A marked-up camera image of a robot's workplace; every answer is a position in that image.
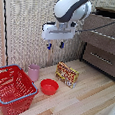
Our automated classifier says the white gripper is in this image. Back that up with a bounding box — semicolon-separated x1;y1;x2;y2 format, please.
39;19;78;53

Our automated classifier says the orange-red plastic bowl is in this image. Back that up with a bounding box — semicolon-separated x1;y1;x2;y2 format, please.
39;77;60;97

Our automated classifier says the brown drawer front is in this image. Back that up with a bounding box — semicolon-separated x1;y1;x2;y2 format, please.
77;12;115;58
80;42;115;80

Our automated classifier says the dark wooden drawer cabinet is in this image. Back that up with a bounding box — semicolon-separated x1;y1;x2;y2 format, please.
75;5;115;82

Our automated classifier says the yellow red food box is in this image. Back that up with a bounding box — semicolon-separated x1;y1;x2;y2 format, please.
54;60;81;90

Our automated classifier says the beige woven partition screen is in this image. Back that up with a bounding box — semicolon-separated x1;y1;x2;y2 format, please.
0;0;100;78

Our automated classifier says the pink plastic cup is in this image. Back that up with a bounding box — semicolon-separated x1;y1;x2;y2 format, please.
26;63;42;83

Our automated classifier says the red plastic shopping basket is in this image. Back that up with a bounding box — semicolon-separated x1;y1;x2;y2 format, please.
0;63;41;115

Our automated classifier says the silver metal drawer handle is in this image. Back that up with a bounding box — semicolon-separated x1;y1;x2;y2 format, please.
87;28;115;41
88;51;114;66

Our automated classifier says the black cable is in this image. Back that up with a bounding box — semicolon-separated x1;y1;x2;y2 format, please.
75;10;115;37

